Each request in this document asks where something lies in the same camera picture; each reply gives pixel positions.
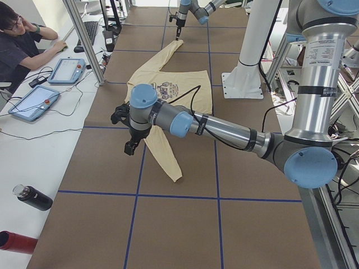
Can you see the red water bottle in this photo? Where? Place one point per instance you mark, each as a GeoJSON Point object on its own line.
{"type": "Point", "coordinates": [17, 243]}

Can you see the black computer mouse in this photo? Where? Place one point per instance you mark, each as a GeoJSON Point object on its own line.
{"type": "Point", "coordinates": [78, 49]}

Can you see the far blue teach pendant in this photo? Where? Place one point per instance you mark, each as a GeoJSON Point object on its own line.
{"type": "Point", "coordinates": [67, 71]}

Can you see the black keyboard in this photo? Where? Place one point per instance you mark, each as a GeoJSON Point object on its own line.
{"type": "Point", "coordinates": [92, 30]}

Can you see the seated person in dark shirt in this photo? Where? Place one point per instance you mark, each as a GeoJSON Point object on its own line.
{"type": "Point", "coordinates": [19, 53]}

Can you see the black cylinder with white label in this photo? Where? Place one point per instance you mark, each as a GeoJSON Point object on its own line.
{"type": "Point", "coordinates": [109, 40]}

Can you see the near blue teach pendant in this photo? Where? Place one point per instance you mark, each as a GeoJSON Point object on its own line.
{"type": "Point", "coordinates": [34, 104]}

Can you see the black water bottle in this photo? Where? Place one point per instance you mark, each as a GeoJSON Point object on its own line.
{"type": "Point", "coordinates": [32, 197]}

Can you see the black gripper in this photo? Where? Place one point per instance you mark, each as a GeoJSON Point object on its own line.
{"type": "Point", "coordinates": [179, 23]}
{"type": "Point", "coordinates": [136, 134]}

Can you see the blue teach pendant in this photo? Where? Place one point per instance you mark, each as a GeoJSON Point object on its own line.
{"type": "Point", "coordinates": [67, 71]}
{"type": "Point", "coordinates": [34, 104]}

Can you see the beige long-sleeve printed shirt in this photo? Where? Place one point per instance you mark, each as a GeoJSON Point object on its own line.
{"type": "Point", "coordinates": [190, 89]}

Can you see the aluminium frame post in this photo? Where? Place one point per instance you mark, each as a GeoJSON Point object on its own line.
{"type": "Point", "coordinates": [85, 40]}

